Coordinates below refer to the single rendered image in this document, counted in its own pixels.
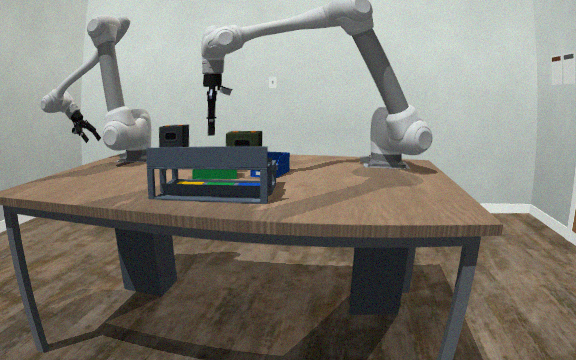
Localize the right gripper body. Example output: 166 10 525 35
71 111 86 128

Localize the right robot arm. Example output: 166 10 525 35
40 15 152 161

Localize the blue bin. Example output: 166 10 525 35
251 152 290 178

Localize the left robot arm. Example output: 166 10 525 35
201 0 432 168

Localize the green bin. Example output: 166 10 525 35
192 169 237 179

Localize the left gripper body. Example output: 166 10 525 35
203 74 222 94

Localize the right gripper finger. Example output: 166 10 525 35
83 120 101 141
74 120 89 143

